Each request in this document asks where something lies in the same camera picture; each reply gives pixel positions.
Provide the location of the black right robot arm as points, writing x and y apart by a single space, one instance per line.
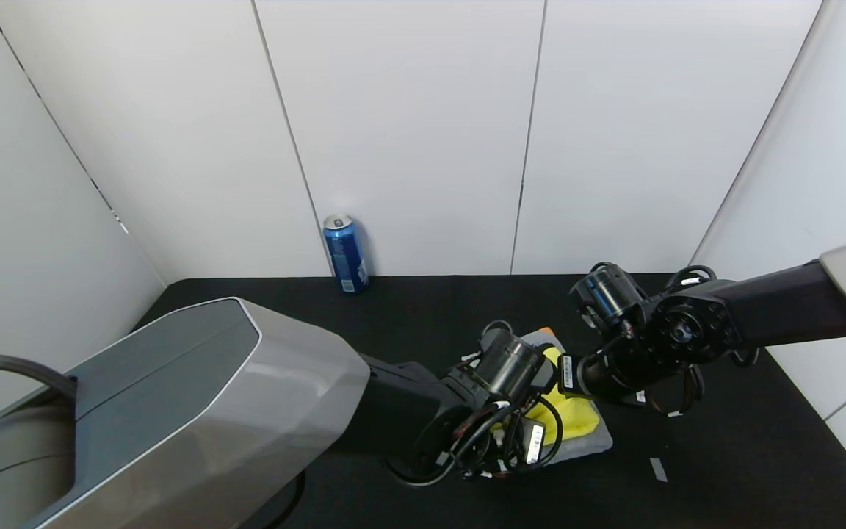
783 308

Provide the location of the yellow towel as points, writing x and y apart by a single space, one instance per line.
581 419

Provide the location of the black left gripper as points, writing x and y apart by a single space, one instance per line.
534 444

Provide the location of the blue drink can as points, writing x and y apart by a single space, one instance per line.
346 256

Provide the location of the grey towel with orange marks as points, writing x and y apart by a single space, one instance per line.
584 445

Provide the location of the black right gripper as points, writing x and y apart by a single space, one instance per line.
568 375

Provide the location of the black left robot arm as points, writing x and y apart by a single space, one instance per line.
173 411

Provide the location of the long grey tape strip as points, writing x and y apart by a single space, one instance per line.
658 470

